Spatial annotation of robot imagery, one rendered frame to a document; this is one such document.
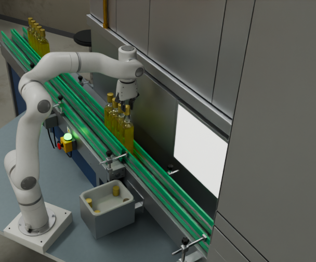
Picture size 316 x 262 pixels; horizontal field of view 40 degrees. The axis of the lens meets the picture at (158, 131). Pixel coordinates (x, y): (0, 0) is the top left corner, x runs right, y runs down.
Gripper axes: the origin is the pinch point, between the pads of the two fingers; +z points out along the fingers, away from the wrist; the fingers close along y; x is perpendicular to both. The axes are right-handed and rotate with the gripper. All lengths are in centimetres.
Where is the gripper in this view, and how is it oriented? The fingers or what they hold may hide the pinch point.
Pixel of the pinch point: (127, 106)
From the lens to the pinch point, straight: 217.7
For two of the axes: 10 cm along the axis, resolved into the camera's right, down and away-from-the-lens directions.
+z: -0.5, 8.1, 5.8
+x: 5.4, 5.1, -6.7
